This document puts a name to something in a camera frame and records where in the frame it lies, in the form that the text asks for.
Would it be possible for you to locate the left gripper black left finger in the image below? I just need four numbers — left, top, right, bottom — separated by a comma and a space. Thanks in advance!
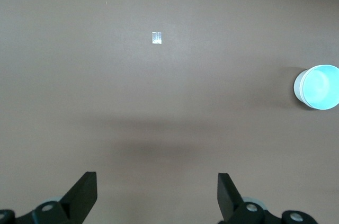
0, 171, 98, 224

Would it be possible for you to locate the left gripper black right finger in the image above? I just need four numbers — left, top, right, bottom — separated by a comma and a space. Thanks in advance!
217, 173, 317, 224

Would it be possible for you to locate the small clear tape piece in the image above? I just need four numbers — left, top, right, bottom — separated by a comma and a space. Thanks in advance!
151, 31, 163, 45

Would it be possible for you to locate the brown table cover sheet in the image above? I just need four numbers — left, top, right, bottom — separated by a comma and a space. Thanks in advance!
0, 0, 339, 224

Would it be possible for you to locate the white bowl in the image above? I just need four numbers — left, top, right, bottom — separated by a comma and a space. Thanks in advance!
293, 68, 309, 109

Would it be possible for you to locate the blue bowl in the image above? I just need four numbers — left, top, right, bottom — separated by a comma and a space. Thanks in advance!
299, 64, 339, 111

